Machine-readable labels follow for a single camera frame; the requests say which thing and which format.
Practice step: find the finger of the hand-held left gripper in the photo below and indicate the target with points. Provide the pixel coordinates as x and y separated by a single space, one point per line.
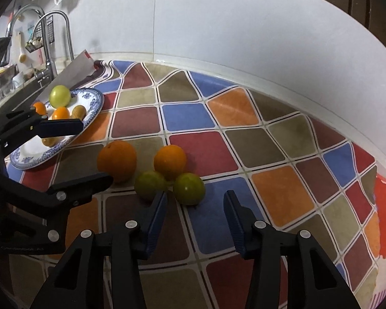
61 127
83 183

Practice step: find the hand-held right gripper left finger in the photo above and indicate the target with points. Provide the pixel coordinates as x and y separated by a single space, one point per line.
156 222

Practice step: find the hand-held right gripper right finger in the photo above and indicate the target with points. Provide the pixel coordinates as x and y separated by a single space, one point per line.
234 222

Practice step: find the orange tangerine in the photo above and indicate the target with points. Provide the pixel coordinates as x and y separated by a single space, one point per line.
117 157
169 161
39 107
61 112

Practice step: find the brown kiwi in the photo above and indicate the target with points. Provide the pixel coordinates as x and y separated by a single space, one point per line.
48 141
78 111

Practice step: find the green apple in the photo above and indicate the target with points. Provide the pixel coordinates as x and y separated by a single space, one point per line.
59 96
149 183

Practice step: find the blue-rimmed white plate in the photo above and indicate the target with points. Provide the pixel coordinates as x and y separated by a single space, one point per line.
90 103

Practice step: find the green tangerine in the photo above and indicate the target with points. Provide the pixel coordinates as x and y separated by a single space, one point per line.
189 188

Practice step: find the steel kitchen sink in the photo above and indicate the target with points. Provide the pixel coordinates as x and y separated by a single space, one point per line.
16 99

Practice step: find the white cup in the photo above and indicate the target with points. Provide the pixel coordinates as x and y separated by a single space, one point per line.
18 79

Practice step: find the thick chrome faucet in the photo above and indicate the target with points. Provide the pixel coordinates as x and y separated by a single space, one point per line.
50 58

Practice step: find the yellow dish brush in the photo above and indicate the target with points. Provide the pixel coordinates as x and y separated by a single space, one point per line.
22 56

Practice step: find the thin gooseneck faucet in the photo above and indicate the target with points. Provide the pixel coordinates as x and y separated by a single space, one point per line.
70 45

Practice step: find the colourful diamond-pattern table mat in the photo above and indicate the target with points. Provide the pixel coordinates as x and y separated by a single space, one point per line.
212 119

